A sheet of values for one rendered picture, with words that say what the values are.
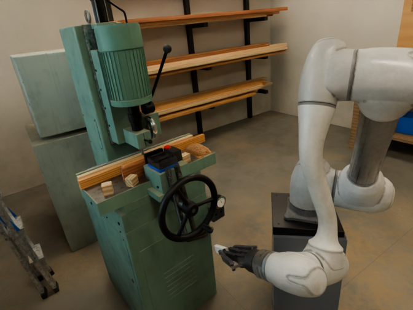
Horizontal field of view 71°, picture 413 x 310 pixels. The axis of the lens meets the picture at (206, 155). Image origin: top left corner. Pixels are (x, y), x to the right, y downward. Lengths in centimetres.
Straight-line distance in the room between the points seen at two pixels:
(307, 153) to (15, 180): 332
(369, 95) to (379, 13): 329
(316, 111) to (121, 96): 75
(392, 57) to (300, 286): 60
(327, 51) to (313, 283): 59
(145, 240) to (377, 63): 108
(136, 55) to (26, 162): 266
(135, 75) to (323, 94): 72
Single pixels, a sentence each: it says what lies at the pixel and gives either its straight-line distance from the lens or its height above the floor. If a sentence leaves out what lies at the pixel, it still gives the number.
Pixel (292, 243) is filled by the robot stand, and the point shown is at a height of 57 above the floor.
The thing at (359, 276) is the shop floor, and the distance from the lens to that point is 211.
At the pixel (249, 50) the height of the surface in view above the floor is 110.
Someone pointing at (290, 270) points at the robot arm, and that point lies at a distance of 85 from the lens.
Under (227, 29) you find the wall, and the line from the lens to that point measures 448.
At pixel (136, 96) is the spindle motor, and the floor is 124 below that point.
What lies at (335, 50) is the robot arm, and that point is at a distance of 86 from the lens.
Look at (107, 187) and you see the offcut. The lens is 119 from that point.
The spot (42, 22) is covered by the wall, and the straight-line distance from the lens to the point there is 353.
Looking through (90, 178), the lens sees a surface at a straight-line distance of 130.
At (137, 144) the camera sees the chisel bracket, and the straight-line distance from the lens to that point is 130.
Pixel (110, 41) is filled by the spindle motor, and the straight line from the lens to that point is 119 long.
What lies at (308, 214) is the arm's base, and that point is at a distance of 137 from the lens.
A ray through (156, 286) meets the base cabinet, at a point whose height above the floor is 35.
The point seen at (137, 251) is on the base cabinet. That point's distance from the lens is 137.
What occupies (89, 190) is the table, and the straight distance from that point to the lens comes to 128.
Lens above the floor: 147
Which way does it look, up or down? 24 degrees down
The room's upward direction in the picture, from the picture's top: 6 degrees counter-clockwise
